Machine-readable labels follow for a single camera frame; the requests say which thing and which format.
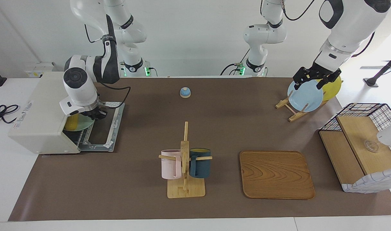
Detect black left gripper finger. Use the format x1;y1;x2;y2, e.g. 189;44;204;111
293;71;307;90
316;77;331;90

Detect pale green plate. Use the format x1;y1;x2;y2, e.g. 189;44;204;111
64;114;96;131

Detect yellow corn cob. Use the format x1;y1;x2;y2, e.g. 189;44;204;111
64;114;79;131

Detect cream toaster oven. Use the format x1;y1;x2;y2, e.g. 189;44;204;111
8;71;125;154

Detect yellow plate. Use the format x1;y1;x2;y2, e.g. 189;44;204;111
320;75;342;101

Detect light blue plate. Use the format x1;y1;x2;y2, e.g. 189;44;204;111
287;80;324;113

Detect wooden plate rack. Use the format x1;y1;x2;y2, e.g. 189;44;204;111
276;90;328;123

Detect black stand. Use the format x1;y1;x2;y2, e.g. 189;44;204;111
363;51;391;88

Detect white power box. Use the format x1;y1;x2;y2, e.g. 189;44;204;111
25;62;56;78

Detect brown table mat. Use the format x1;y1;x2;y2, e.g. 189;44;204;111
8;77;391;222

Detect small clear glass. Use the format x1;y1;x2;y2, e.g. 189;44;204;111
364;140;379;153

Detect pink mug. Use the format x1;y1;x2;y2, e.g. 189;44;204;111
161;150;182;179

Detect wooden serving tray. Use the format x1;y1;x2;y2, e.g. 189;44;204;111
240;151;315;200

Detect dark teal mug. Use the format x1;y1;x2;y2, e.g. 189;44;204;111
189;148;211;179

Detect wooden mug tree stand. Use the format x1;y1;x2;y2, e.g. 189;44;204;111
159;121;213;198

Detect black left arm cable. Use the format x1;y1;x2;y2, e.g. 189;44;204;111
280;0;375;58

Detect wire basket wooden shelf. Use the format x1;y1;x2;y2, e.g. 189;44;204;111
319;103;391;193

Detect coiled black cable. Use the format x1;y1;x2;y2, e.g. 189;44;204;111
0;104;20;125

